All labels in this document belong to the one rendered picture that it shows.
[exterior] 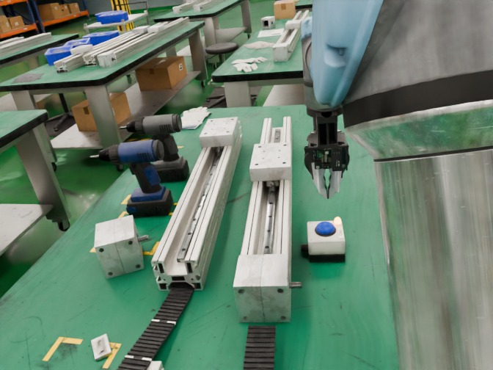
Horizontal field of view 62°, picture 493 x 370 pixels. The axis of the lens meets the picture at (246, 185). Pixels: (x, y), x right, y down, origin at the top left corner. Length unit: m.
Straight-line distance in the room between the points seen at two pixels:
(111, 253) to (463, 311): 0.84
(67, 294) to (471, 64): 0.95
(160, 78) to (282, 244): 3.96
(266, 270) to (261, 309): 0.07
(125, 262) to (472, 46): 0.89
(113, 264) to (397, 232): 0.83
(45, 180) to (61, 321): 1.78
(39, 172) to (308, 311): 2.09
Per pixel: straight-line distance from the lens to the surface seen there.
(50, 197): 2.74
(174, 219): 1.01
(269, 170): 1.09
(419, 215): 0.23
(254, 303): 0.80
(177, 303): 0.89
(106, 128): 3.31
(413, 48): 0.22
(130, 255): 1.00
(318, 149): 0.78
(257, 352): 0.75
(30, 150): 2.63
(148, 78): 4.76
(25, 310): 1.06
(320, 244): 0.92
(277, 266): 0.80
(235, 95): 2.71
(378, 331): 0.82
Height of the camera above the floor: 1.40
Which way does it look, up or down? 29 degrees down
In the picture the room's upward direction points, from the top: 8 degrees counter-clockwise
